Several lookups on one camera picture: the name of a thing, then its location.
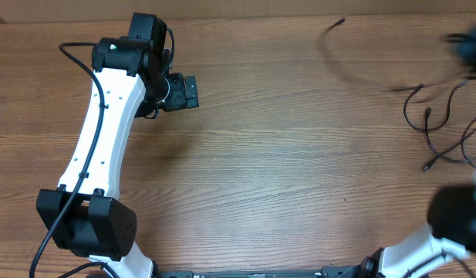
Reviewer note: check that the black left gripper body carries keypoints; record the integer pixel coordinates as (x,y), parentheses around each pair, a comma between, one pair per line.
(177,97)

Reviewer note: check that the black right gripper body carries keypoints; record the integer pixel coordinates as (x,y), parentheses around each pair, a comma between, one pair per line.
(474,50)

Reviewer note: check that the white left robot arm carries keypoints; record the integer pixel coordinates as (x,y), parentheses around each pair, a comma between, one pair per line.
(131,79)

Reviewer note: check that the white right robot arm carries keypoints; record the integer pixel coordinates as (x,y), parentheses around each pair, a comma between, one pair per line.
(450,230)

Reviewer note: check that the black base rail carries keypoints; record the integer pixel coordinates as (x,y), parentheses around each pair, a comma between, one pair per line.
(325,272)

